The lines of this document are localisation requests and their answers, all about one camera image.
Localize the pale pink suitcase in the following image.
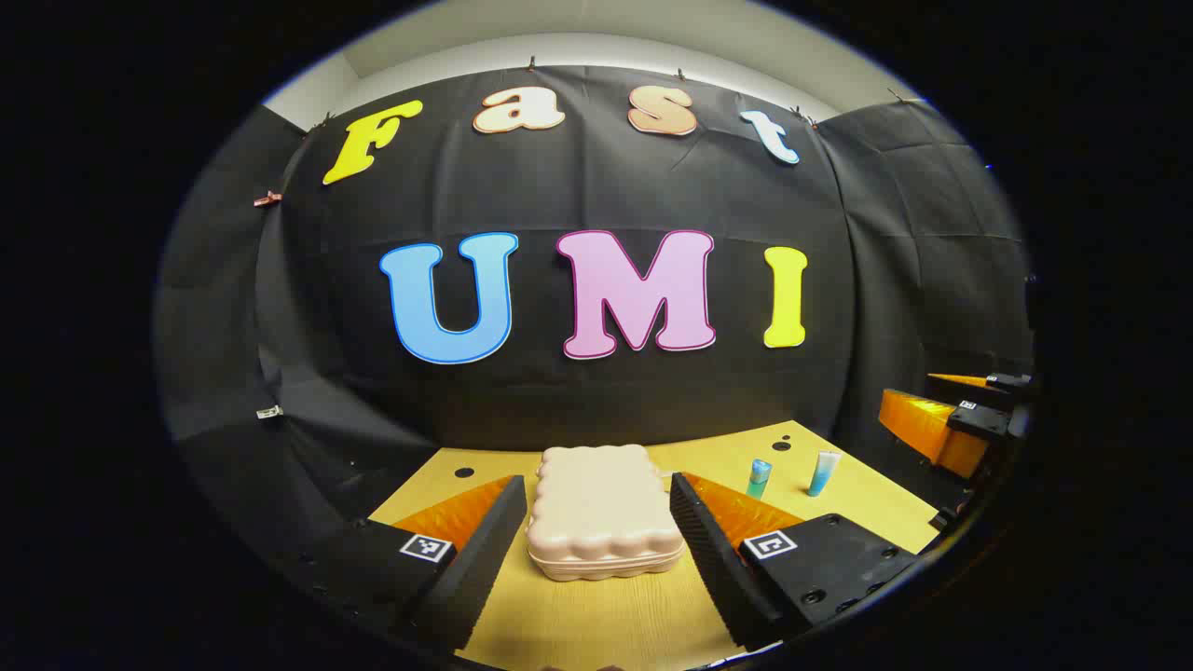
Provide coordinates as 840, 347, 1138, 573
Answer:
525, 444, 686, 582

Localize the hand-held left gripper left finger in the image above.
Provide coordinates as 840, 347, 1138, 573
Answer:
280, 473, 528, 651

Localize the blue skin care tube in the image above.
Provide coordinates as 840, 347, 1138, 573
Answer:
807, 451, 843, 498

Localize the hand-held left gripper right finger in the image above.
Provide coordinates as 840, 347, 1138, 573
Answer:
669, 472, 924, 651

